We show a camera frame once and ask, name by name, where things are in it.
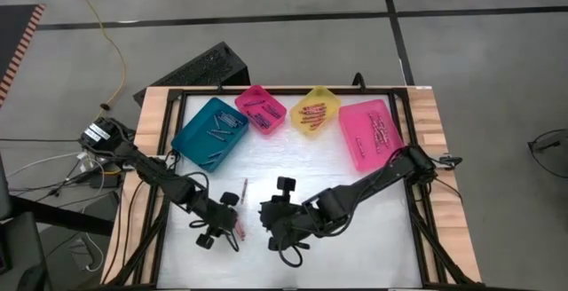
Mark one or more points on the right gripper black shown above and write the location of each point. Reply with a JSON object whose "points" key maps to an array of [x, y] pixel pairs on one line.
{"points": [[284, 220]]}

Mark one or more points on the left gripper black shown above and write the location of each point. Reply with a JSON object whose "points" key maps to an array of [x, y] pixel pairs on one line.
{"points": [[222, 220]]}

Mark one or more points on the red crayon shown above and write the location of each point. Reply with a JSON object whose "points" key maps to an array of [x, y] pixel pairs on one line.
{"points": [[313, 119], [314, 122], [317, 125], [240, 229], [315, 104], [316, 108], [314, 115], [243, 191], [313, 112]]}

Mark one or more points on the blue crayon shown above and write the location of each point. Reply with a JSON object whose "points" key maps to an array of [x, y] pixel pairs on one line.
{"points": [[239, 121], [228, 116], [207, 163], [222, 131], [233, 120], [216, 121], [216, 137], [216, 154]]}

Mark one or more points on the purple crayon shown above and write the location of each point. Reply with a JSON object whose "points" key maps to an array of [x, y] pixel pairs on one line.
{"points": [[256, 121], [277, 108], [274, 110], [254, 103], [253, 118], [261, 120], [264, 119], [271, 112]]}

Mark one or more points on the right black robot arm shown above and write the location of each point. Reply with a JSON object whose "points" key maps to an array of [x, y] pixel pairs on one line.
{"points": [[377, 178]]}

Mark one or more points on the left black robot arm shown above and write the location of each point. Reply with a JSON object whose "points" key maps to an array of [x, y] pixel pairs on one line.
{"points": [[155, 173]]}

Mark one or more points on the blue plastic bin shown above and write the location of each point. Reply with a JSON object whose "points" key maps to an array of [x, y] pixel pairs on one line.
{"points": [[195, 142]]}

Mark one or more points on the yellow plastic bin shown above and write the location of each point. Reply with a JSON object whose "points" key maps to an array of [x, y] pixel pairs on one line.
{"points": [[315, 132]]}

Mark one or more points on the red plastic bin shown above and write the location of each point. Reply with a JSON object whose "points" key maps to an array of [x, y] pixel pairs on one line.
{"points": [[262, 129]]}

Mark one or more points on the black stand beam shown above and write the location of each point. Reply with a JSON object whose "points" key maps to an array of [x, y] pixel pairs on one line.
{"points": [[66, 217]]}

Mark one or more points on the pink plastic bin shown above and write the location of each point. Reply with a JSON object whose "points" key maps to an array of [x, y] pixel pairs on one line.
{"points": [[364, 122]]}

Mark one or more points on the black orange striped floor mat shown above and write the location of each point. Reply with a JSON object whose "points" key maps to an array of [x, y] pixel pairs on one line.
{"points": [[13, 29]]}

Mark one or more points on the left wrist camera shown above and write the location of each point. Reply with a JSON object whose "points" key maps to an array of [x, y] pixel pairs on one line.
{"points": [[229, 198]]}

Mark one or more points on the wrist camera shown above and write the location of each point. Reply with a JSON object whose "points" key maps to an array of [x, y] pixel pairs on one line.
{"points": [[229, 198], [286, 183]]}

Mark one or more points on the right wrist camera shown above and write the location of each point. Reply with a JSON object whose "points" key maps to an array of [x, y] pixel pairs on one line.
{"points": [[286, 183]]}

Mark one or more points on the black metal table frame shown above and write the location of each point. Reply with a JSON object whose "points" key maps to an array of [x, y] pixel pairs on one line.
{"points": [[202, 91]]}

